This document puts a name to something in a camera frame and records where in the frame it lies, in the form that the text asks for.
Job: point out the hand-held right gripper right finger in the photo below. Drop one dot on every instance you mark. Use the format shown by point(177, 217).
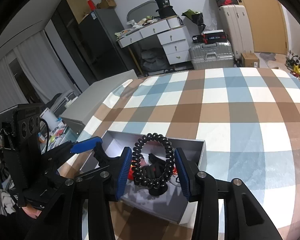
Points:
point(183, 177)

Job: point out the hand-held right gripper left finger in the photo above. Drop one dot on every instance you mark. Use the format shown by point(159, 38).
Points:
point(122, 177)

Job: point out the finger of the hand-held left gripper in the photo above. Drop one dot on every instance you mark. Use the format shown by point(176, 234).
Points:
point(110, 161)
point(87, 143)

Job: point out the red pin badge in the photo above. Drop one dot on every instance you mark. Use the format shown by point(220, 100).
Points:
point(176, 173)

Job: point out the grey cardboard box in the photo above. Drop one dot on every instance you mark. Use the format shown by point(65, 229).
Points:
point(190, 160)

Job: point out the black claw hair clip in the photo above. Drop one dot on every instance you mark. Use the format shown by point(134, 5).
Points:
point(156, 166)

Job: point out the white paper roll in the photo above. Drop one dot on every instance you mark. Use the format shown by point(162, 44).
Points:
point(48, 117)

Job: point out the grey bed board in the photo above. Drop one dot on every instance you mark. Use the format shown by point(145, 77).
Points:
point(95, 100)

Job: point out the white curtain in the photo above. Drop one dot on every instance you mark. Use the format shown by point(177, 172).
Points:
point(27, 80)

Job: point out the checked blue brown blanket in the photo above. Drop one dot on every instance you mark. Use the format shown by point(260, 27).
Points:
point(227, 110)

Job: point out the black fridge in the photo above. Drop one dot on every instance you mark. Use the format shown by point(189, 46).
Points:
point(102, 42)

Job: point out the black wardrobe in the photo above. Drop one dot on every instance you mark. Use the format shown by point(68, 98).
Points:
point(65, 42)

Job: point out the black bag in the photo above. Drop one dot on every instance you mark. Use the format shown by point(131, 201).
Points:
point(153, 61)

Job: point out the silver suitcase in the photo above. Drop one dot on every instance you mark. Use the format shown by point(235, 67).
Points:
point(211, 55)

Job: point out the white desk with drawers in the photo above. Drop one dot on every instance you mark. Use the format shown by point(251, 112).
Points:
point(170, 40)

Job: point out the brown cardboard parcel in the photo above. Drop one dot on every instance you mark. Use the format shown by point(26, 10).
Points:
point(250, 60)

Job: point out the large cardboard box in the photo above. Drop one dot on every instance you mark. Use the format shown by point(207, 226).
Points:
point(76, 7)

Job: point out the open small cardboard box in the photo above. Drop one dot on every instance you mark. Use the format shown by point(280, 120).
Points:
point(106, 3)

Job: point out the black red flat box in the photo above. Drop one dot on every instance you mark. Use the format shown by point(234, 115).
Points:
point(210, 37)

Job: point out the grey arched mirror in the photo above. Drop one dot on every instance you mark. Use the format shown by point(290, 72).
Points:
point(140, 10)

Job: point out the white suitcase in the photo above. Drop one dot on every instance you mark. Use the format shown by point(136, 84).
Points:
point(236, 30)

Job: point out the black cylinder container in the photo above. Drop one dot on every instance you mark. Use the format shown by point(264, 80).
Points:
point(165, 7)

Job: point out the pile of shoes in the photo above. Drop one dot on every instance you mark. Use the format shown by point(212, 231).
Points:
point(298, 67)

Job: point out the black wrapped flower bouquet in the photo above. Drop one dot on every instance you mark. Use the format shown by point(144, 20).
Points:
point(196, 17)

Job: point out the wooden door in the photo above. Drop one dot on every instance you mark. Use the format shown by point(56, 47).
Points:
point(265, 17)

